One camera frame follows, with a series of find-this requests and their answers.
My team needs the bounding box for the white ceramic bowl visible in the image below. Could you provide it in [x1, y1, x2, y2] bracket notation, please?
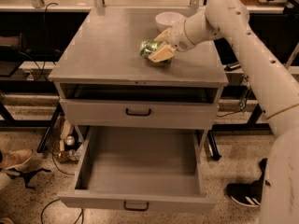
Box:
[155, 12, 185, 32]

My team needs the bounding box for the black power adapter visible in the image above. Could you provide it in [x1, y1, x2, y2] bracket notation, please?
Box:
[224, 63, 241, 71]

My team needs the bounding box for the black white-striped sneaker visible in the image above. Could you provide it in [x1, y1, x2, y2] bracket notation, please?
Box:
[226, 181, 263, 207]

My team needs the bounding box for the black drawer handle lower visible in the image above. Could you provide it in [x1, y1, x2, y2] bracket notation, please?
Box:
[123, 201, 150, 212]

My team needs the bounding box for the silver can under cabinet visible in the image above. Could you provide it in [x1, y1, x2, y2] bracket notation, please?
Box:
[64, 135, 76, 147]

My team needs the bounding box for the tan leather shoe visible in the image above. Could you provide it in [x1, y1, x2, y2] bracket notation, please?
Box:
[0, 149, 34, 169]

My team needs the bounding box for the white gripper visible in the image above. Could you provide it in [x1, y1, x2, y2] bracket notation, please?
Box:
[148, 20, 195, 63]

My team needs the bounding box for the open grey lower drawer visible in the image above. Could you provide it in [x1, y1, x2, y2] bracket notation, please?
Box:
[58, 127, 216, 214]

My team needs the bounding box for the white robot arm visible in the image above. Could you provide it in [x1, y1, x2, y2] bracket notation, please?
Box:
[149, 0, 299, 224]

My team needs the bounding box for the grey drawer cabinet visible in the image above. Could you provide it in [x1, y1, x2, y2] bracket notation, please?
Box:
[48, 7, 229, 135]

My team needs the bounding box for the closed grey middle drawer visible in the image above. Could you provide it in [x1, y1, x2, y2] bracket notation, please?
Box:
[60, 99, 218, 130]

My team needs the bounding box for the black drawer handle middle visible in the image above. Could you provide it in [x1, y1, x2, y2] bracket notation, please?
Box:
[125, 108, 151, 117]

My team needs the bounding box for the black floor cable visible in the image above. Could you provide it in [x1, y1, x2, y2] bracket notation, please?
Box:
[40, 198, 86, 224]

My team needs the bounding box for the black drawer handle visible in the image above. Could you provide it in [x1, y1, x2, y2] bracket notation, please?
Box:
[123, 201, 150, 212]
[125, 108, 151, 117]

